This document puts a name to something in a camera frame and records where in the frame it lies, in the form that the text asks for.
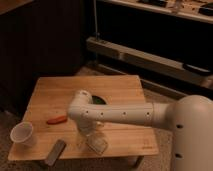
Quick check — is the white ceramic cup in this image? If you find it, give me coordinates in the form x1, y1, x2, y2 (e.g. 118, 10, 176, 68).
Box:
10, 122, 36, 147

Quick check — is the black object on shelf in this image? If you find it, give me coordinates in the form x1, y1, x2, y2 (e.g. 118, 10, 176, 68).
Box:
182, 63, 213, 76

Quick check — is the wooden table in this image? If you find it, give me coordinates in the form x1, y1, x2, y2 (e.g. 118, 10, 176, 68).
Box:
8, 75, 159, 161

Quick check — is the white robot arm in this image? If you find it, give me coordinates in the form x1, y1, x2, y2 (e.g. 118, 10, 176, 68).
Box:
68, 90, 213, 171

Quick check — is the long wooden shelf beam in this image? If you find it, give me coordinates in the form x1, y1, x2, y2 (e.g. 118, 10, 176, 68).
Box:
86, 37, 213, 90

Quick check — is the vertical metal pole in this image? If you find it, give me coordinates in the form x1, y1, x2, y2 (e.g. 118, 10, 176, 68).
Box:
93, 0, 99, 41

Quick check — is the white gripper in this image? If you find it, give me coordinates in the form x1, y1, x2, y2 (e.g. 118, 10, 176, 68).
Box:
78, 121, 97, 135

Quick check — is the white sponge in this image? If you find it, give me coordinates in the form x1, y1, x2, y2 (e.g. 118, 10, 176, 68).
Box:
86, 133, 108, 155

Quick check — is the upper workbench shelf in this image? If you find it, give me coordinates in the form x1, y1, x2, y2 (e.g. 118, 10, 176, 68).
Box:
100, 0, 213, 24

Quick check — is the orange toy carrot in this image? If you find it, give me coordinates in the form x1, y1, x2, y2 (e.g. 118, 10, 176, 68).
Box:
46, 115, 67, 125

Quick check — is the dark green bowl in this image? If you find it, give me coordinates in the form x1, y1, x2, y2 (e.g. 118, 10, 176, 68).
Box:
92, 96, 106, 105

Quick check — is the grey rectangular block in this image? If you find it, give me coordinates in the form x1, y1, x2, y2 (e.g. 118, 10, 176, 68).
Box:
44, 140, 66, 166

